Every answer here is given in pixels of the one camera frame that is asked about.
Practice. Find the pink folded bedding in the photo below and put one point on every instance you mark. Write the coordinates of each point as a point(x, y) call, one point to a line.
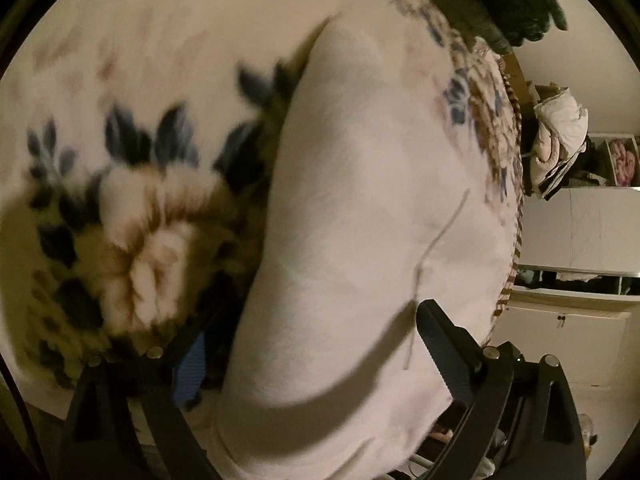
point(624, 166)

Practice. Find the white puffy jacket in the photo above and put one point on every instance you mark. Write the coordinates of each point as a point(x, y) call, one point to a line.
point(560, 130)

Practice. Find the white pants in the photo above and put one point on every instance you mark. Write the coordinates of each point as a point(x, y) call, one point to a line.
point(360, 210)

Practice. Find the brown checked blanket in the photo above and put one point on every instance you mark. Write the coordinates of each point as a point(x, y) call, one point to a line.
point(515, 240)

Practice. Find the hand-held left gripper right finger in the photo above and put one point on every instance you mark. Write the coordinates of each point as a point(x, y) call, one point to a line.
point(450, 350)

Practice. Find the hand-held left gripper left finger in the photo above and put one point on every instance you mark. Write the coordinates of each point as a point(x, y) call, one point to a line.
point(191, 375)

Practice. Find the white wardrobe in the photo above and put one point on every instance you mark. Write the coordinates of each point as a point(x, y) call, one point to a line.
point(575, 310)

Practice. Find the dark green folded blanket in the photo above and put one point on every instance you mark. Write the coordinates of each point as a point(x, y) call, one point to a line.
point(510, 0)

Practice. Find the floral blanket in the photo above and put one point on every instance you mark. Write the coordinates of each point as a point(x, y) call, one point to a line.
point(150, 110)

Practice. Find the black white-striped jacket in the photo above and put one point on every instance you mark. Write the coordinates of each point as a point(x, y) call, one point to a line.
point(582, 167)

